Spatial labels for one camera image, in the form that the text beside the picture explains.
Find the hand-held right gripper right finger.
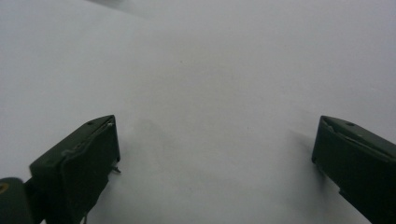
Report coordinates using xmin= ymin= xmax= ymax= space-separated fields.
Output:
xmin=311 ymin=115 xmax=396 ymax=224

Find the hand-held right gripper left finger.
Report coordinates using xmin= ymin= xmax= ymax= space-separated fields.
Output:
xmin=29 ymin=114 xmax=121 ymax=224

